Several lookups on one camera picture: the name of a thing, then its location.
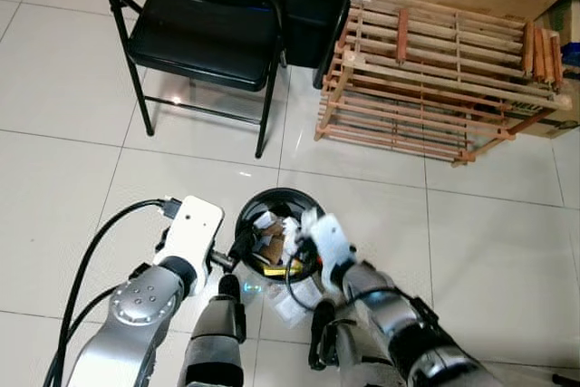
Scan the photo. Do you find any white and brown paper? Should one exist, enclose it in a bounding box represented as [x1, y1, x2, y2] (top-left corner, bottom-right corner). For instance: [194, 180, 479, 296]
[252, 213, 289, 264]

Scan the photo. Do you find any black round rubbish bin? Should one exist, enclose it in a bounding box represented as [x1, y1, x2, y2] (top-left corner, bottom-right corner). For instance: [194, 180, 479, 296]
[234, 188, 326, 282]

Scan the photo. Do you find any grey robot left leg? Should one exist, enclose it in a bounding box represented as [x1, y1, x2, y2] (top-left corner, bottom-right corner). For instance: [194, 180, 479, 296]
[179, 274, 248, 387]

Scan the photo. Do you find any grey robot leg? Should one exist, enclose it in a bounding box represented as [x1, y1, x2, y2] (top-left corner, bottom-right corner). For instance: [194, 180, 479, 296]
[308, 301, 401, 387]
[179, 274, 248, 387]

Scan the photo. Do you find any white plastic scrap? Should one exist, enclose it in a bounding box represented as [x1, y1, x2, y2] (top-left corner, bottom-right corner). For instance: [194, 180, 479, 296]
[272, 280, 320, 322]

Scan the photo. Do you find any grey robot right leg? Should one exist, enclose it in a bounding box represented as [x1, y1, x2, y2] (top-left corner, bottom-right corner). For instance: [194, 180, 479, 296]
[308, 301, 401, 387]

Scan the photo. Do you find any black folding chair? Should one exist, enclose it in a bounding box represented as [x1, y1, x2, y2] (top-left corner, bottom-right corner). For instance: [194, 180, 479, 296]
[62, 0, 292, 160]

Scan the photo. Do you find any black desk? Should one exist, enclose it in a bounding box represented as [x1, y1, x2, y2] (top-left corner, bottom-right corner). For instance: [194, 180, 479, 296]
[258, 0, 382, 91]

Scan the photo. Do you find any wooden slatted rack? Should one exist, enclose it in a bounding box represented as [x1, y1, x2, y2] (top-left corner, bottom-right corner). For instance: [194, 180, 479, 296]
[314, 0, 577, 167]

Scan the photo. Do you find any small printed cardboard box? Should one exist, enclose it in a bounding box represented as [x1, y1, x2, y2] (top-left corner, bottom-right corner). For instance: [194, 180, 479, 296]
[507, 74, 580, 140]

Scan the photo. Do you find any blue pack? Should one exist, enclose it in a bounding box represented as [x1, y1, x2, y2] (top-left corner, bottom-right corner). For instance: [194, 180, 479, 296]
[561, 41, 580, 68]

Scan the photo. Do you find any green carton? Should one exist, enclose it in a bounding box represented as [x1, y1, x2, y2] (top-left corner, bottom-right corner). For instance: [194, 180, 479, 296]
[547, 0, 580, 44]

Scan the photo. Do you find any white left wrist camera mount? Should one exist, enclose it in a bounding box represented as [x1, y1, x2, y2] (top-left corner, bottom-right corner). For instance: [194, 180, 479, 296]
[154, 195, 225, 272]

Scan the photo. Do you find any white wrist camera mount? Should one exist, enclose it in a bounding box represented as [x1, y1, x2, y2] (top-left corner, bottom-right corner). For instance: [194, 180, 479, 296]
[304, 211, 357, 288]
[154, 195, 225, 272]

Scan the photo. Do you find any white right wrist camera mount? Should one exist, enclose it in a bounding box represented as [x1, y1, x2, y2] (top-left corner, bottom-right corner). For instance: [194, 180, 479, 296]
[304, 211, 357, 288]

